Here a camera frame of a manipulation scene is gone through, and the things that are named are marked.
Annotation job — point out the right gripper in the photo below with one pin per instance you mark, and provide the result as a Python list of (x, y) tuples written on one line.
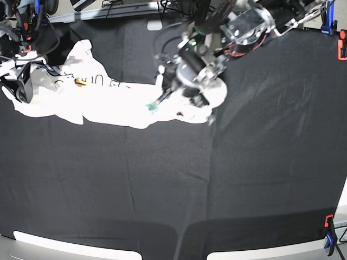
[(15, 75)]

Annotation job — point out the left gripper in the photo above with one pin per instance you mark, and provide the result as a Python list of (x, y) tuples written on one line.
[(178, 101)]

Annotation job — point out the white printed t-shirt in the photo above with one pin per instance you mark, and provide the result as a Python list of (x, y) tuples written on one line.
[(80, 89)]

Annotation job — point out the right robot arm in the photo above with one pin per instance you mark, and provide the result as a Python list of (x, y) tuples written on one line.
[(46, 38)]

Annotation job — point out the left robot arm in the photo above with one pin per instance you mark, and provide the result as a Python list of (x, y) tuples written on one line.
[(190, 80)]

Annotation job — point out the red clamp top left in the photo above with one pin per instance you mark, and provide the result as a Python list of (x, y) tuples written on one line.
[(26, 42)]

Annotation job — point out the black table cloth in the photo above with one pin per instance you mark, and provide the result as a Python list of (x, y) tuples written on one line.
[(266, 173)]

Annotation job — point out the blue clamp top right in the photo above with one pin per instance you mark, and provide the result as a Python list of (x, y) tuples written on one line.
[(329, 25)]

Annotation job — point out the red clamp top right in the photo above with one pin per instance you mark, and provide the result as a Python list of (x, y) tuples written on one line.
[(341, 46)]

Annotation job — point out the red blue clamp bottom right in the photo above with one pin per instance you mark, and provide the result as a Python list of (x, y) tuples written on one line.
[(330, 235)]

